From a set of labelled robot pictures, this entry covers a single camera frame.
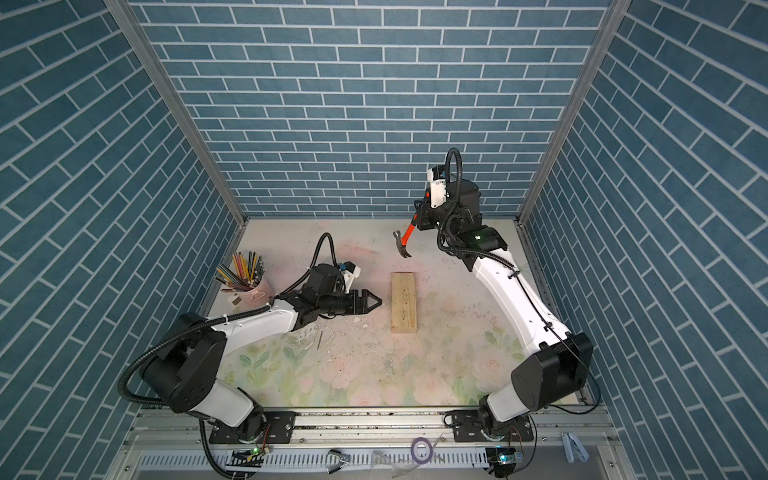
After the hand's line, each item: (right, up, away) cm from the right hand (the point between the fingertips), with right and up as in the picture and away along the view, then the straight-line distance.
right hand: (423, 201), depth 76 cm
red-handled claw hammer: (-5, -10, +12) cm, 17 cm away
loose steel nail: (-30, -38, +15) cm, 51 cm away
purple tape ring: (+1, -59, -3) cm, 60 cm away
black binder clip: (-21, -62, -6) cm, 66 cm away
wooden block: (-5, -29, +18) cm, 35 cm away
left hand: (-12, -29, +9) cm, 32 cm away
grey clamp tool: (+35, -59, -6) cm, 69 cm away
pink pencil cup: (-49, -27, +14) cm, 57 cm away
